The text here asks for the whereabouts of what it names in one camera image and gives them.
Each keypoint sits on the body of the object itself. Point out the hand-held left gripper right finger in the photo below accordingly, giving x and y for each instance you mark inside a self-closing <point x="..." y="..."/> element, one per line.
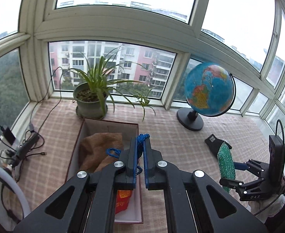
<point x="151" y="165"/>

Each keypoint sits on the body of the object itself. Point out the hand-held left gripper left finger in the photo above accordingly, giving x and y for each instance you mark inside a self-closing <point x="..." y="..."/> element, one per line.
<point x="130" y="160"/>

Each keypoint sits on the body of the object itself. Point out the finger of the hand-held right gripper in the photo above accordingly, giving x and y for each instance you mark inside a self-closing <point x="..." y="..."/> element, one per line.
<point x="240" y="166"/>
<point x="229" y="182"/>

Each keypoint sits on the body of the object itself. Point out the green scouring sponge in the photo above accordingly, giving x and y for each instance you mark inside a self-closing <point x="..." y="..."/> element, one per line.
<point x="226" y="165"/>

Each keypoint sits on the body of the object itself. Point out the brown fluffy towel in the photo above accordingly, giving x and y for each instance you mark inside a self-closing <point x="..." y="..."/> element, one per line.
<point x="96" y="150"/>

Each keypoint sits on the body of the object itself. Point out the red orange packet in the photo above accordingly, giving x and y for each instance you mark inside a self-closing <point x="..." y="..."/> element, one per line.
<point x="123" y="201"/>

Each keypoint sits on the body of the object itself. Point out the brown cardboard box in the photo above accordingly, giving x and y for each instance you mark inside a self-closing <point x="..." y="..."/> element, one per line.
<point x="96" y="126"/>

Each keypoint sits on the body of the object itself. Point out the person's right hand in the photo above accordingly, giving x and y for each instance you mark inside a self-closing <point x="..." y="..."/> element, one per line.
<point x="275" y="206"/>

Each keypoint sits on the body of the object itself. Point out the checked tablecloth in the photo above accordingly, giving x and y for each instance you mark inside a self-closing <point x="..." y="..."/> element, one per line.
<point x="181" y="150"/>

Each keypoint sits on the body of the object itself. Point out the black glove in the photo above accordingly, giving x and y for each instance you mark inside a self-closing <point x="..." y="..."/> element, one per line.
<point x="212" y="142"/>

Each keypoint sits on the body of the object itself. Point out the potted spider plant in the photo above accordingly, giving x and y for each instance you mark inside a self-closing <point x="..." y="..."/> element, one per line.
<point x="89" y="106"/>

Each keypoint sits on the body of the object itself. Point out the blue globe on black stand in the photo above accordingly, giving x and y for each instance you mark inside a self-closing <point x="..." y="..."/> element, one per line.
<point x="208" y="87"/>

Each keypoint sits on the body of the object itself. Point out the black power bank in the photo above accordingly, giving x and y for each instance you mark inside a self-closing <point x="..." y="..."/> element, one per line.
<point x="9" y="136"/>

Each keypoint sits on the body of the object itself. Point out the white power strip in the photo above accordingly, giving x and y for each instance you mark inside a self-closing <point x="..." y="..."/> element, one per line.
<point x="6" y="154"/>

